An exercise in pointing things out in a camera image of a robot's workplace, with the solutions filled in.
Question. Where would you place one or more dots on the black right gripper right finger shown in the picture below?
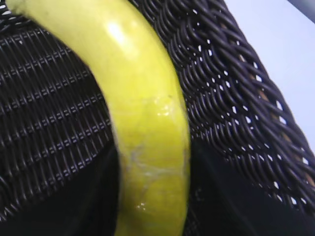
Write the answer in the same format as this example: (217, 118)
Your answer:
(223, 203)

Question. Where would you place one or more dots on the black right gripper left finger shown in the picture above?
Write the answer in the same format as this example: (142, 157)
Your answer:
(86, 206)

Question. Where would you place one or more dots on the yellow banana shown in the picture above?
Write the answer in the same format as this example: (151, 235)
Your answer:
(145, 102)

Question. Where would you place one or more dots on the black woven basket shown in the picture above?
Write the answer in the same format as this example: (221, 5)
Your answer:
(54, 121)

